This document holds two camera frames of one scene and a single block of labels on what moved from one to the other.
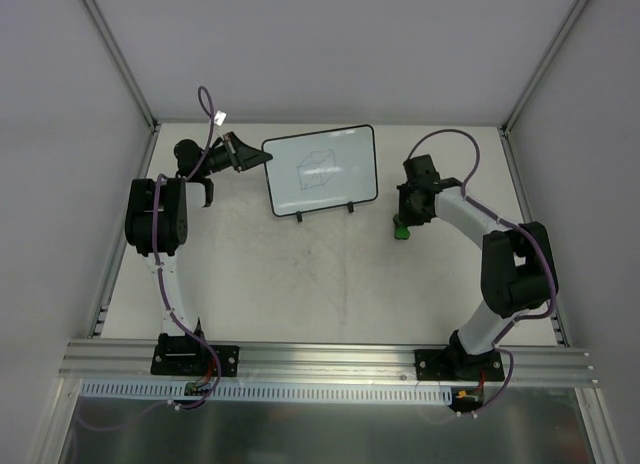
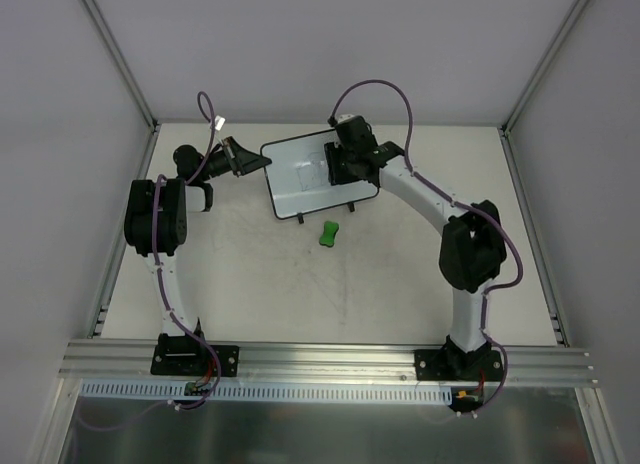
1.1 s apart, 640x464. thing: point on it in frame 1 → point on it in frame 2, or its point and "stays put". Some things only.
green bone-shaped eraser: x=401 y=231 → x=328 y=236
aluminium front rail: x=264 y=362 stays put
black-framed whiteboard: x=320 y=170 stays put
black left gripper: x=233 y=152 stays put
